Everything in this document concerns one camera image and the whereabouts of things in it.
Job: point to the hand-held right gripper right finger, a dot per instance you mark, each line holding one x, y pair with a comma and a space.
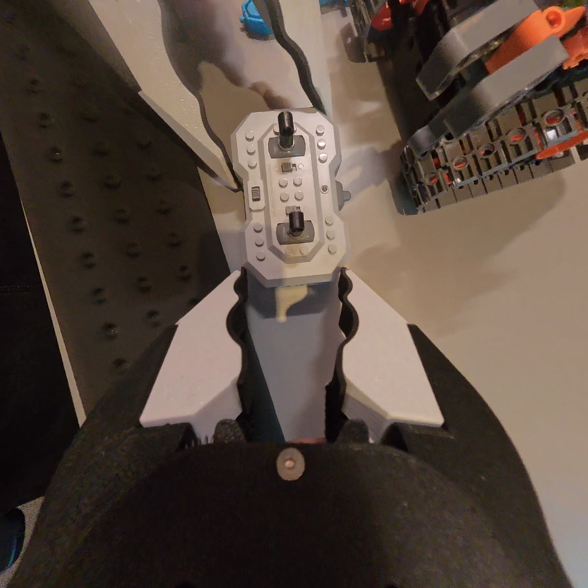
390, 367

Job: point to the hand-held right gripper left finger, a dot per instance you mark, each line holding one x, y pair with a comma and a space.
193, 367

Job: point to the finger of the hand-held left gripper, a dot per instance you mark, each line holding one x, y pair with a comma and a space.
151, 59
307, 36

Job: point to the blue brick separator tool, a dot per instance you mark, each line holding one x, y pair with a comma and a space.
255, 16

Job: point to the black plastic pin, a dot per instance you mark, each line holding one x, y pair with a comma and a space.
285, 126
296, 221

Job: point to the white control hub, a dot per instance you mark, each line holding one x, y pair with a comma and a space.
321, 257

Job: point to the tracked toy robot vehicle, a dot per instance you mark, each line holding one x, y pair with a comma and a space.
482, 115

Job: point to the black dimpled pad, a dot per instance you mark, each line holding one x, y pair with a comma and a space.
115, 206

